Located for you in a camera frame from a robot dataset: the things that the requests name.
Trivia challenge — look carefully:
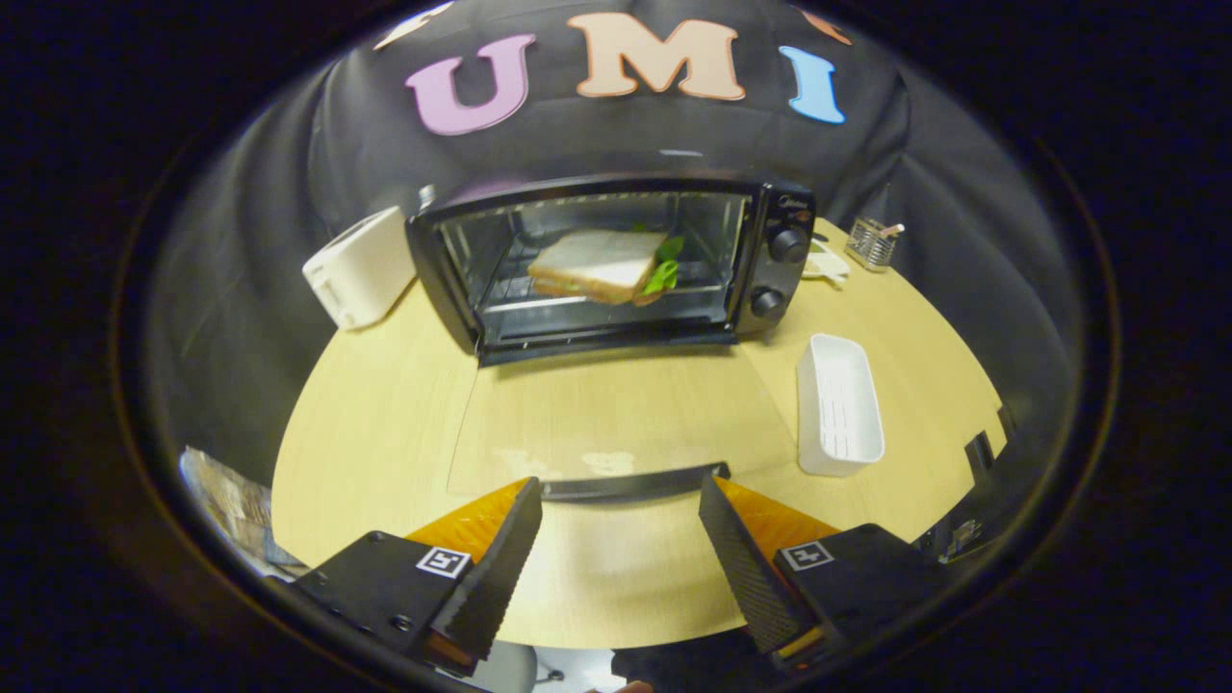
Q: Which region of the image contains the white divided grain dish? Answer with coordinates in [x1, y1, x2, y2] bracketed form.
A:
[804, 241, 852, 288]

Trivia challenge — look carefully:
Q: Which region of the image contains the grey metal stand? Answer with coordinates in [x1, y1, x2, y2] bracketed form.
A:
[924, 515, 988, 564]

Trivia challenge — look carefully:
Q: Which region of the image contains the white plastic tray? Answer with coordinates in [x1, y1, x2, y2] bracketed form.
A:
[796, 333, 886, 478]

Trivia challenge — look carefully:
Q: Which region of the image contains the white bread lettuce sandwich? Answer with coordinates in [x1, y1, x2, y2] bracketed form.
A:
[526, 228, 686, 307]

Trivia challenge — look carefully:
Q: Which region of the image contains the black toaster oven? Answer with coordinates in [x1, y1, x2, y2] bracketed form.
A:
[406, 173, 817, 503]

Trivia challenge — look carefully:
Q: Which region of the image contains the clear square utensil holder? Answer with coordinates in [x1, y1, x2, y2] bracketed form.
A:
[845, 217, 906, 272]

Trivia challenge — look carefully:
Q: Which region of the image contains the mottled printed cloth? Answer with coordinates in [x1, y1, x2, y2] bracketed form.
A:
[178, 446, 309, 578]

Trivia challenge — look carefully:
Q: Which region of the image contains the white bread toaster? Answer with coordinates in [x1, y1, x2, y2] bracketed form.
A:
[302, 205, 418, 331]

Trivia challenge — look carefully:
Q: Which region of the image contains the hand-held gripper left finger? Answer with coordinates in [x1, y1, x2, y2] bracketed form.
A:
[289, 476, 545, 677]

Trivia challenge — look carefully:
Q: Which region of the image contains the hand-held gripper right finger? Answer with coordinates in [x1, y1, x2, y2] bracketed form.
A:
[699, 474, 954, 672]

